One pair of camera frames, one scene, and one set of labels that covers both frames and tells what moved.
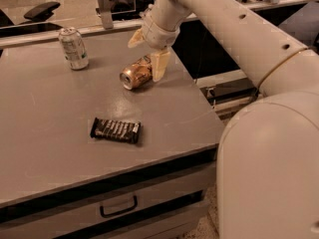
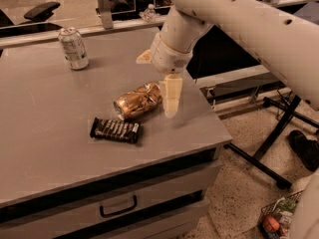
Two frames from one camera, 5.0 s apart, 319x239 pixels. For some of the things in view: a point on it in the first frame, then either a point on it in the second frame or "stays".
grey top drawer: x=112 y=206 stays
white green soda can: x=74 y=48 stays
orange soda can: x=138 y=75 to x=140 y=102
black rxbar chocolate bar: x=116 y=130 stays
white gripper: x=159 y=34 to x=167 y=58
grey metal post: x=104 y=10 stays
